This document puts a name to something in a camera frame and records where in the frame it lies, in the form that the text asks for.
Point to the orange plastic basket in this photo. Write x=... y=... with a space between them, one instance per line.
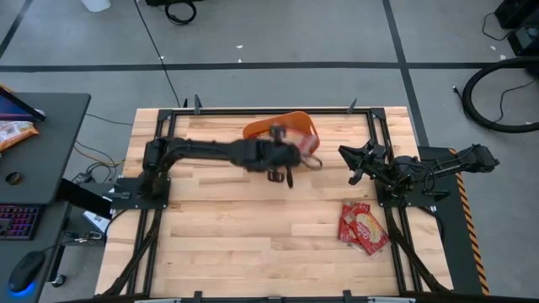
x=295 y=120

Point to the backlit computer keyboard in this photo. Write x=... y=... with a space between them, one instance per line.
x=19 y=221

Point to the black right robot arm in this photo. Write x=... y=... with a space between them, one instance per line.
x=421 y=172

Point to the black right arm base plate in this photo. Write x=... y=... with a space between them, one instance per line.
x=421 y=201

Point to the black caster wheel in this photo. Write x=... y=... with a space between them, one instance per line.
x=59 y=280

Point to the black aluminium table frame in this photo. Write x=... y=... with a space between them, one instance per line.
x=328 y=111

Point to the orange snack bag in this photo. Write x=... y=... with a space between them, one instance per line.
x=14 y=132

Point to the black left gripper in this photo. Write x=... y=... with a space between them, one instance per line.
x=269 y=155

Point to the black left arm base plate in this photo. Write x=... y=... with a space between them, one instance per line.
x=126 y=195

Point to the yellow black hazard tape strip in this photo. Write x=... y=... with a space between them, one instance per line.
x=471 y=235

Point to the black desk foot bar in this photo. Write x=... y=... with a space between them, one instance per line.
x=84 y=198

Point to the black floor platform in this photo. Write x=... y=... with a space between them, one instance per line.
x=450 y=235

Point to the tilted dark screen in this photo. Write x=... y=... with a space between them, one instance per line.
x=17 y=108

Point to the black computer mouse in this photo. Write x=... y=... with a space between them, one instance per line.
x=26 y=271

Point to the low black desk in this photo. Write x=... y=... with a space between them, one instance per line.
x=25 y=248

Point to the red popcorn bag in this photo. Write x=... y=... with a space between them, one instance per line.
x=304 y=141
x=345 y=233
x=366 y=230

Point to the black equipment case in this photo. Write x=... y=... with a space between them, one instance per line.
x=522 y=29

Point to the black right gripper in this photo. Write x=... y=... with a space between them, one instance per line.
x=370 y=159

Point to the black frame clamp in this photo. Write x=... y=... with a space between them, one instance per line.
x=197 y=296
x=347 y=296
x=196 y=104
x=352 y=106

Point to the black power strip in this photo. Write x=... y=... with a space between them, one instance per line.
x=82 y=178

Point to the small round dark object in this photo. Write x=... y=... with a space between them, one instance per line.
x=14 y=178

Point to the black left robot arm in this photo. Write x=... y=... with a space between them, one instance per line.
x=202 y=149

